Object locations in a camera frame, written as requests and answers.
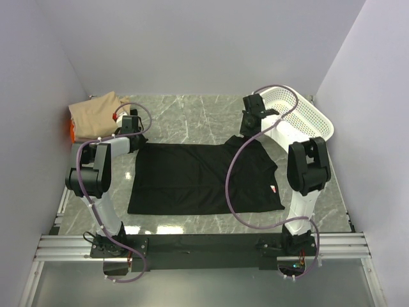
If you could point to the aluminium rail frame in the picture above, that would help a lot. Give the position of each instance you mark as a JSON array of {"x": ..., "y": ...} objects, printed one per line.
[{"x": 63, "y": 274}]

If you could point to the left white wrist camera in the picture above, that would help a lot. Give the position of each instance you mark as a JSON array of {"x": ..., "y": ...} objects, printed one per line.
[{"x": 118, "y": 118}]

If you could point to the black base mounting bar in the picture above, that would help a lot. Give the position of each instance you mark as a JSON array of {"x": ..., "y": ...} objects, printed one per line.
[{"x": 208, "y": 251}]

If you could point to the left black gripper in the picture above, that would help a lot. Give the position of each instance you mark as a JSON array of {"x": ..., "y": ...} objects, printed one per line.
[{"x": 142, "y": 142}]

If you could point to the black t-shirt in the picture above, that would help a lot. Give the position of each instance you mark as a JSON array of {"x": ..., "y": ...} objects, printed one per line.
[{"x": 182, "y": 179}]

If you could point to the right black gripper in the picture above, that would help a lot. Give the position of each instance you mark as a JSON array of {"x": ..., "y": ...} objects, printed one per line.
[{"x": 243, "y": 130}]

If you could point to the folded beige t-shirt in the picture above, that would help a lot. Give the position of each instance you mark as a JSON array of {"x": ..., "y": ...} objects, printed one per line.
[{"x": 93, "y": 118}]

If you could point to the folded orange t-shirt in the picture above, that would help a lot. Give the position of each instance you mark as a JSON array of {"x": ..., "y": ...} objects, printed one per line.
[{"x": 72, "y": 133}]

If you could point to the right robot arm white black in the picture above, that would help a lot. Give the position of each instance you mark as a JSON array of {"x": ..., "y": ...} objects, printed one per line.
[{"x": 283, "y": 115}]

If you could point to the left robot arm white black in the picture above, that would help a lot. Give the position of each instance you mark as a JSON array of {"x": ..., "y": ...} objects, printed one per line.
[{"x": 89, "y": 177}]

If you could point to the white perforated plastic basket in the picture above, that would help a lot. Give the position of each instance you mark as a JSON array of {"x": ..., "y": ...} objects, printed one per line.
[{"x": 305, "y": 118}]

